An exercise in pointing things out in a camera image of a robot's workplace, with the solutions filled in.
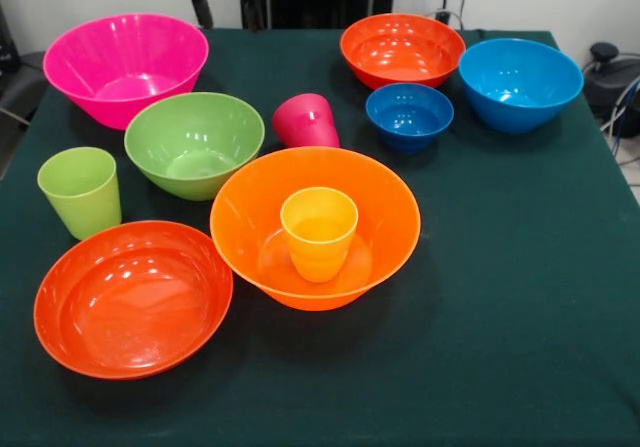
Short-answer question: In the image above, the large pink bowl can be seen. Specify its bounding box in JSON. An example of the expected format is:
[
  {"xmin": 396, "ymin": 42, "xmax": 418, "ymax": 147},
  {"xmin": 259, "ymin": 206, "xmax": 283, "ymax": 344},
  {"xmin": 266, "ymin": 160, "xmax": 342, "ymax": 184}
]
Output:
[{"xmin": 42, "ymin": 12, "xmax": 210, "ymax": 132}]

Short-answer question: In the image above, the red-orange bowl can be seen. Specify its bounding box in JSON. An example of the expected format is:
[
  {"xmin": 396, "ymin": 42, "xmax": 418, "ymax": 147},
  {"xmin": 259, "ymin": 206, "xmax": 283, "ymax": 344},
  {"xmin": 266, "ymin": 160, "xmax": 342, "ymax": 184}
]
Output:
[
  {"xmin": 339, "ymin": 13, "xmax": 467, "ymax": 91},
  {"xmin": 33, "ymin": 220, "xmax": 235, "ymax": 381}
]

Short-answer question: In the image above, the large orange bowl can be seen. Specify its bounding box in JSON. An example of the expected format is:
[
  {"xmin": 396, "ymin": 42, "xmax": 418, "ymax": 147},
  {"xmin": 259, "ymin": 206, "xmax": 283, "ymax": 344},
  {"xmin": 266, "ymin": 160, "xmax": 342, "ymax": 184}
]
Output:
[{"xmin": 209, "ymin": 146, "xmax": 423, "ymax": 313}]

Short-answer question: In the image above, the yellow cup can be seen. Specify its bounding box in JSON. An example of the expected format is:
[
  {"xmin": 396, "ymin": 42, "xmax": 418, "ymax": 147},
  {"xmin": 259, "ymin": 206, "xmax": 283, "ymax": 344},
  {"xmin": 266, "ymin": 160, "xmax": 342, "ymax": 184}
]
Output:
[{"xmin": 279, "ymin": 186, "xmax": 360, "ymax": 284}]

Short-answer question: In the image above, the green bowl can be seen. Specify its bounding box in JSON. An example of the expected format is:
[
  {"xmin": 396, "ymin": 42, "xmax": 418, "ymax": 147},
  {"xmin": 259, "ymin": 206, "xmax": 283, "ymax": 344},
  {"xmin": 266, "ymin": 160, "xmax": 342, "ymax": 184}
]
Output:
[{"xmin": 123, "ymin": 91, "xmax": 266, "ymax": 202}]

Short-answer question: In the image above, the raspberry red cup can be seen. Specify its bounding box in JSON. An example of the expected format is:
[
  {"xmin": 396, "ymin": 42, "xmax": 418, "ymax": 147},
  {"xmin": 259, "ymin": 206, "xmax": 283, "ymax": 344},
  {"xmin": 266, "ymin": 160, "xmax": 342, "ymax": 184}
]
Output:
[{"xmin": 272, "ymin": 92, "xmax": 342, "ymax": 149}]

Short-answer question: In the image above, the small dark blue bowl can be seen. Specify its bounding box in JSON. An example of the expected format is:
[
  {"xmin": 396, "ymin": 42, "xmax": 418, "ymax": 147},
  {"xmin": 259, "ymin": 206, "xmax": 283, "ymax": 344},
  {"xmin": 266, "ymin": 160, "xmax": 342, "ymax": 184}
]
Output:
[{"xmin": 364, "ymin": 82, "xmax": 455, "ymax": 156}]

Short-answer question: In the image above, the black equipment box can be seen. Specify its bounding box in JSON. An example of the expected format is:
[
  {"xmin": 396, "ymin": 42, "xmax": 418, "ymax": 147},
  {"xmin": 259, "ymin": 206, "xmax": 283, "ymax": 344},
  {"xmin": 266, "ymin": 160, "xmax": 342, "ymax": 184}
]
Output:
[{"xmin": 0, "ymin": 4, "xmax": 21, "ymax": 73}]

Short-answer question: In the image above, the light green cup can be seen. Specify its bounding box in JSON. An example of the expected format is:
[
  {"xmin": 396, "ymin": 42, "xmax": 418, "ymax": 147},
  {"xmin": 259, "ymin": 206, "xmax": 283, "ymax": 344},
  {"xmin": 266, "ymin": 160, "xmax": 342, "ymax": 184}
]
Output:
[{"xmin": 36, "ymin": 146, "xmax": 123, "ymax": 242}]

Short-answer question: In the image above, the light blue bowl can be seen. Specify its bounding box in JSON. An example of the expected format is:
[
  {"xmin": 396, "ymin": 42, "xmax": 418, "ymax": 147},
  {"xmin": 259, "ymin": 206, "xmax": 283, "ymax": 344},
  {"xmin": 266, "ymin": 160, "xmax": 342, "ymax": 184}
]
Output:
[{"xmin": 457, "ymin": 37, "xmax": 585, "ymax": 135}]

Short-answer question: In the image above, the dark green table cloth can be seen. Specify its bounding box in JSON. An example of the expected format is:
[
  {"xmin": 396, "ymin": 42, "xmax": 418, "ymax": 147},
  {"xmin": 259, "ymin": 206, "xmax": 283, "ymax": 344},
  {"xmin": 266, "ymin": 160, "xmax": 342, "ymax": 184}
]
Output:
[{"xmin": 0, "ymin": 27, "xmax": 640, "ymax": 447}]

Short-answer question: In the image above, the black pedestal foot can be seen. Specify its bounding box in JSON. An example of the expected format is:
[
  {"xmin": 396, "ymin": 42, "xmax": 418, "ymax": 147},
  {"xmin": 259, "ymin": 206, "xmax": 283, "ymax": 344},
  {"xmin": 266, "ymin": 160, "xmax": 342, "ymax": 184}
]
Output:
[
  {"xmin": 582, "ymin": 41, "xmax": 640, "ymax": 118},
  {"xmin": 0, "ymin": 51, "xmax": 49, "ymax": 118}
]

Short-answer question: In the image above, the tangle of floor cables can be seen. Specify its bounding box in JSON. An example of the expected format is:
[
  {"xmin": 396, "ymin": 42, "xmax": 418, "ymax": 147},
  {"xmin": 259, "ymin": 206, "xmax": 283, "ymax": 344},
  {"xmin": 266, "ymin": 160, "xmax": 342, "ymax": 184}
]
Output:
[{"xmin": 597, "ymin": 51, "xmax": 640, "ymax": 158}]

